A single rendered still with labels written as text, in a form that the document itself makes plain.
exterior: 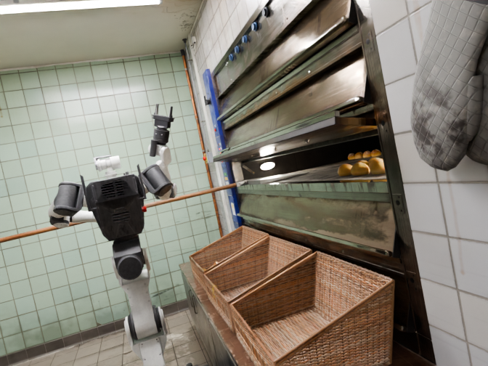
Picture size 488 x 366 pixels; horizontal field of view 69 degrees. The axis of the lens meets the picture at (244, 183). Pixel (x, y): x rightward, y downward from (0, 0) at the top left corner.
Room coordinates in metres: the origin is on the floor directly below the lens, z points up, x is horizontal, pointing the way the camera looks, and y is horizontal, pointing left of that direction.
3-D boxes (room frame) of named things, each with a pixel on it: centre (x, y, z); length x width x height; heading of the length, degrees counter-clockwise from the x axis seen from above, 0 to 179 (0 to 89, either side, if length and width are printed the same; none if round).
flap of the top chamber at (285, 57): (2.04, -0.20, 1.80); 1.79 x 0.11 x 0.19; 17
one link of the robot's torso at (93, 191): (1.81, 0.65, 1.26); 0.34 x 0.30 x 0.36; 111
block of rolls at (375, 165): (1.61, -0.80, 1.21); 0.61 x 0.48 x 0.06; 107
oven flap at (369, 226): (2.04, -0.20, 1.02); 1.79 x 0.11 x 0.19; 17
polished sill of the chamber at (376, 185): (2.04, -0.23, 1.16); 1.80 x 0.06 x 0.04; 17
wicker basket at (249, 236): (2.51, 0.22, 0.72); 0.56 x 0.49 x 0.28; 18
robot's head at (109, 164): (1.87, 0.66, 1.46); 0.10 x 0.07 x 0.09; 111
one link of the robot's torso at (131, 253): (1.78, 0.64, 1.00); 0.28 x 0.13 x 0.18; 17
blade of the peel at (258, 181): (2.65, -0.20, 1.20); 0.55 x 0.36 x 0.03; 16
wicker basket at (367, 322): (1.37, -0.13, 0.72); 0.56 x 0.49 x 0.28; 16
